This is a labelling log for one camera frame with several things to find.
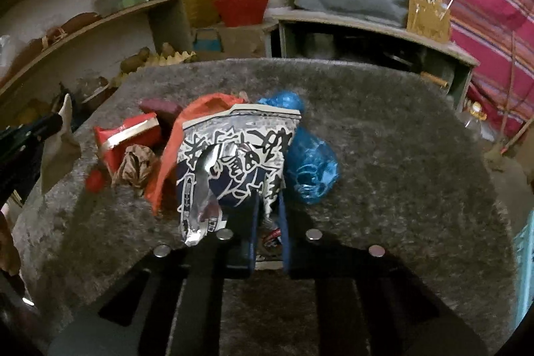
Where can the yellow egg carton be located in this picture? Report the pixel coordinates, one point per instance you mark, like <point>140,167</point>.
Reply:
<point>179,58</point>

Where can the dark red block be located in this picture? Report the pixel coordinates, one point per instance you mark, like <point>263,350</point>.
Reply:
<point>158,108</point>

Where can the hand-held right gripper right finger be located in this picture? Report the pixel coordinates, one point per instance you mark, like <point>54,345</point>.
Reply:
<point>284,239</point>

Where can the red gold snack wrapper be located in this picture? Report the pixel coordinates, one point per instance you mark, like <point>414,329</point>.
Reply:
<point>125,135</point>

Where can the red plastic basket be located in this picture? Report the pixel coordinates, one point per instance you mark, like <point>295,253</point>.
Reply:
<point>242,10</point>

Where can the person's left hand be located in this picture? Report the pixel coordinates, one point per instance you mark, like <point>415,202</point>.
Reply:
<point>7,243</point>

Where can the yellow utensil holder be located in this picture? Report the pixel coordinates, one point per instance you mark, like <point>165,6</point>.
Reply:
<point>429,20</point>

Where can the clear bottle yellow cap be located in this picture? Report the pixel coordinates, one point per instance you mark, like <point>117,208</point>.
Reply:
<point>477,124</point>

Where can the grey fuzzy table mat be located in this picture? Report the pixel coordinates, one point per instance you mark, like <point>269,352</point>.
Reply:
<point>396,156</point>

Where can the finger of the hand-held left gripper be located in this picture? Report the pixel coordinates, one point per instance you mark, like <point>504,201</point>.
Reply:
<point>46,126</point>

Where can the wooden shelf unit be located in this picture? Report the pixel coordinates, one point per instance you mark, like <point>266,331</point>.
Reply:
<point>162,26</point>

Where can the blue plastic bag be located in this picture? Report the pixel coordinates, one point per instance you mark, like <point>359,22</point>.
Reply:
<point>311,164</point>

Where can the white navy printed snack bag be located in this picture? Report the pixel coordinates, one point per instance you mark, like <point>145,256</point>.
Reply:
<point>233,156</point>

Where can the cardboard box blue label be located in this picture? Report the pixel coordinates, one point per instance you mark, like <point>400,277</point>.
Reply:
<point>242,39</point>

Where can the orange plastic bag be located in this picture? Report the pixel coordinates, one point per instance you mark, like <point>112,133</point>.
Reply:
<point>167,168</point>

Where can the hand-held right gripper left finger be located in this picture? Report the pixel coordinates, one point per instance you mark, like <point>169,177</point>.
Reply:
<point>252,247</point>

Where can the crumpled brown paper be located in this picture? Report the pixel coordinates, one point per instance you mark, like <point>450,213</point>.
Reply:
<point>135,168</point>

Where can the wooden sticks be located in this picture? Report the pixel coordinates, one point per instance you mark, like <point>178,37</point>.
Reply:
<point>512,89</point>

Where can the light blue plastic basket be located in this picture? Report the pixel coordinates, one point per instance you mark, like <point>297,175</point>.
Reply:
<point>525,264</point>

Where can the low wooden cabinet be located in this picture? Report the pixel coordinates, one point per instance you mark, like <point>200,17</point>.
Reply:
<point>354,24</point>

